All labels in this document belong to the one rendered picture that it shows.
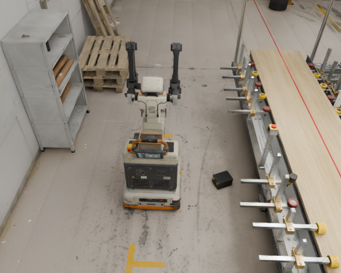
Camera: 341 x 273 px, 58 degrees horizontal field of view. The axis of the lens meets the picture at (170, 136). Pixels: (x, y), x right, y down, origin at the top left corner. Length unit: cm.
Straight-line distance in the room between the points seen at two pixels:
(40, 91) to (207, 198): 225
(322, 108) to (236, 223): 158
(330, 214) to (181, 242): 145
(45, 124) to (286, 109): 285
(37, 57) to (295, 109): 280
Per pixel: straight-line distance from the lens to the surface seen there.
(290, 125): 340
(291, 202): 268
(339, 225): 272
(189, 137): 436
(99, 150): 424
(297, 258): 235
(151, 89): 294
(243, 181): 277
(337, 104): 392
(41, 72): 363
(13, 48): 361
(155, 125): 319
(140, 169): 310
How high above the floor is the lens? 293
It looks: 42 degrees down
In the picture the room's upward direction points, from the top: 1 degrees clockwise
